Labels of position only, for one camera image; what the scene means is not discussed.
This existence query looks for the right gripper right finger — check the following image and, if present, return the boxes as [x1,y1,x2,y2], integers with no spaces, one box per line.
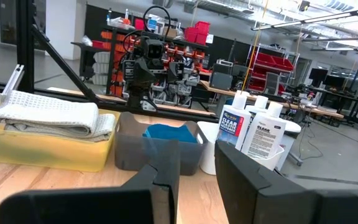
[214,140,358,224]

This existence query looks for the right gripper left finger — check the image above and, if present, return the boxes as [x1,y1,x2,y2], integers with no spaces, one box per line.
[0,139,180,224]

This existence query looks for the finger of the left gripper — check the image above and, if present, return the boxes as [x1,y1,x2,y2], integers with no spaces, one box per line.
[168,61,185,83]
[134,57,157,90]

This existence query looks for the black shelf orange bins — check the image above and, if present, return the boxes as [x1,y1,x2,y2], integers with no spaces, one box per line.
[70,6,211,97]

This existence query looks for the grey box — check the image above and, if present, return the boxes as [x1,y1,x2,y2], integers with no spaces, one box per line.
[209,71,234,91]

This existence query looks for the grey translucent plastic bin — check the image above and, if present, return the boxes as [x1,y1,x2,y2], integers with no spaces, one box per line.
[114,111,209,177]

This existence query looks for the yellow translucent plastic bin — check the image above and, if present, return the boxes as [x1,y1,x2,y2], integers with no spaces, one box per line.
[0,104,121,172]

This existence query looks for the white trash can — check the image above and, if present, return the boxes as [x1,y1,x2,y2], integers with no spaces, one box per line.
[275,119,304,170]

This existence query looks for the red bin rack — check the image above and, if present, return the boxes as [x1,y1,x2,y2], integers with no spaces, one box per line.
[249,43,295,94]

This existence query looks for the wooden workbench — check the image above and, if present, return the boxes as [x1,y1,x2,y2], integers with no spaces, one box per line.
[197,79,345,121]

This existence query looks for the black computer monitor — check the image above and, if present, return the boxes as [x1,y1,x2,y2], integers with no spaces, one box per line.
[308,67,329,85]
[323,74,347,91]

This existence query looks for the ceiling light strip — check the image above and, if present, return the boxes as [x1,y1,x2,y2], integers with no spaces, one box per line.
[250,6,358,32]

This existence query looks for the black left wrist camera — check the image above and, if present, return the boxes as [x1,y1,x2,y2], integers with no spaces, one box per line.
[141,37,167,62]

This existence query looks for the yellow cable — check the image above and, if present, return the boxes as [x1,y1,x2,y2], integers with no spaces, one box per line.
[241,0,269,93]

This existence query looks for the silver aluminium rail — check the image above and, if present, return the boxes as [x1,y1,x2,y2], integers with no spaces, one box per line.
[0,64,25,105]

